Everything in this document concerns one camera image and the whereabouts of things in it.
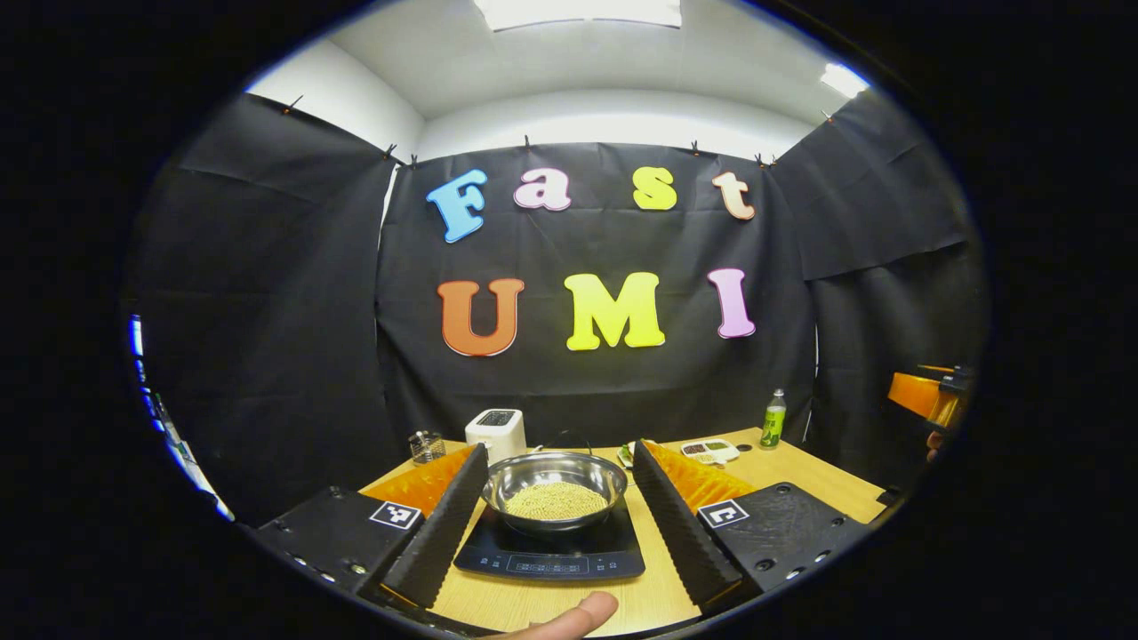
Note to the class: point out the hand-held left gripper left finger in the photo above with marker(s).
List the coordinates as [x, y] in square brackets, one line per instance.
[440, 542]

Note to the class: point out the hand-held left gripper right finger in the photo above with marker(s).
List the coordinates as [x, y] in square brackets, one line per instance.
[680, 533]

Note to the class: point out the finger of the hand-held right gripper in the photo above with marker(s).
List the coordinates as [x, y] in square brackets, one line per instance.
[916, 396]
[938, 368]

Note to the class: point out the black induction cooktop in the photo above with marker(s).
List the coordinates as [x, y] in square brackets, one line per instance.
[551, 556]

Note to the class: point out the pile of yellow soybeans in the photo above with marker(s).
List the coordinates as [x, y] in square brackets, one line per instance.
[556, 502]

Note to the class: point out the white divided dish with beans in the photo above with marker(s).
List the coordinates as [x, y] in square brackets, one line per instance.
[709, 451]

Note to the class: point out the white rectangular plate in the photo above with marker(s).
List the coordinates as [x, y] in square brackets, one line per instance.
[624, 460]

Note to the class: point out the white toaster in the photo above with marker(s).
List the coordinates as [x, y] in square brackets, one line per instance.
[496, 431]

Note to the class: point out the green drink bottle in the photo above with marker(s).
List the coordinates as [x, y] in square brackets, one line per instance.
[773, 427]

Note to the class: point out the black backdrop cloth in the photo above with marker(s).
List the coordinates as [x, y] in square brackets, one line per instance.
[587, 249]

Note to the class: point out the small ceiling light panel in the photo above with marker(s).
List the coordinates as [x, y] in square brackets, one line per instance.
[843, 80]

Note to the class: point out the large ceiling light panel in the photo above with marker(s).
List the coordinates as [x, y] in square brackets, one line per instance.
[578, 13]

